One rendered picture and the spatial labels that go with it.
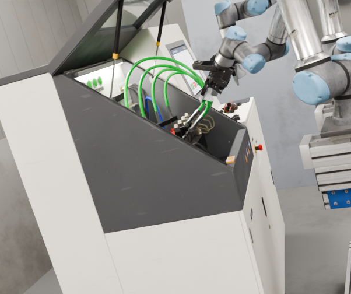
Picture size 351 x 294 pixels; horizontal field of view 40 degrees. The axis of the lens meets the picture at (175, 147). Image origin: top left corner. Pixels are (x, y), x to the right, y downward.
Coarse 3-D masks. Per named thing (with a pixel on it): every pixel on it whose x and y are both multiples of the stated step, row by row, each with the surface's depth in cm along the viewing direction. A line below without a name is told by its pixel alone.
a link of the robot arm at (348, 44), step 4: (348, 36) 207; (340, 40) 203; (344, 40) 202; (348, 40) 200; (336, 44) 203; (340, 44) 201; (344, 44) 199; (348, 44) 198; (336, 48) 206; (340, 48) 201; (344, 48) 199; (348, 48) 198; (332, 52) 209; (336, 52) 206; (340, 52) 202; (344, 52) 200; (348, 52) 199
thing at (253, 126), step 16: (144, 32) 239; (176, 32) 289; (128, 48) 243; (144, 48) 241; (160, 48) 241; (144, 64) 243; (176, 80) 242; (256, 112) 299; (256, 128) 280; (256, 144) 263; (256, 160) 248; (272, 176) 308; (272, 192) 291; (272, 208) 273; (272, 224) 257
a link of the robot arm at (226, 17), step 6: (228, 0) 203; (216, 6) 203; (222, 6) 202; (228, 6) 202; (234, 6) 203; (216, 12) 204; (222, 12) 202; (228, 12) 202; (234, 12) 203; (216, 18) 206; (222, 18) 203; (228, 18) 203; (234, 18) 204; (222, 24) 204; (228, 24) 203; (234, 24) 204
